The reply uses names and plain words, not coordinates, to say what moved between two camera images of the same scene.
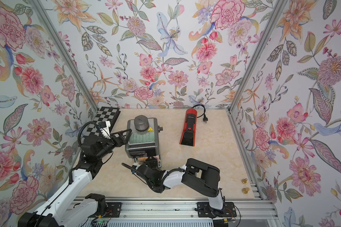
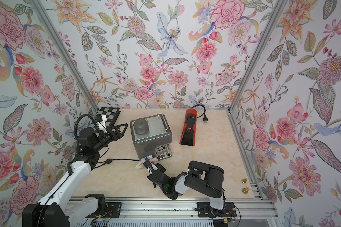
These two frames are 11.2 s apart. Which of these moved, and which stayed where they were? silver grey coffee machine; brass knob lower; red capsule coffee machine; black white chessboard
Moved: silver grey coffee machine
Stayed: red capsule coffee machine; black white chessboard; brass knob lower
